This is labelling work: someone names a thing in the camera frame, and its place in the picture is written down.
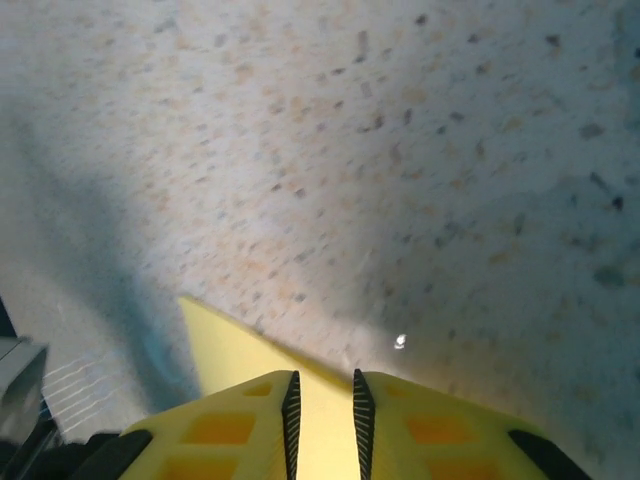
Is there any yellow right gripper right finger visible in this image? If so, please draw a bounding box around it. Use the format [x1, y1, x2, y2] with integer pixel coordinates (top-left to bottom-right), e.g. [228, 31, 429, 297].
[351, 367, 595, 480]

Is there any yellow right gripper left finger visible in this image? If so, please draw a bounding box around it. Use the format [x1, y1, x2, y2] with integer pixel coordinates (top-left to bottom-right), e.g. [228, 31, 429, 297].
[119, 368, 302, 480]

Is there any yellow cloth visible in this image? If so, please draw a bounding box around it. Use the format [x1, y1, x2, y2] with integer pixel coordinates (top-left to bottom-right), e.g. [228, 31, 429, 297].
[178, 293, 362, 480]

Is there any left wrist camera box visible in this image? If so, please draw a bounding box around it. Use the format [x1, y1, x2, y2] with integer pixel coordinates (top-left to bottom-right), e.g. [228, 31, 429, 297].
[0, 333, 50, 436]

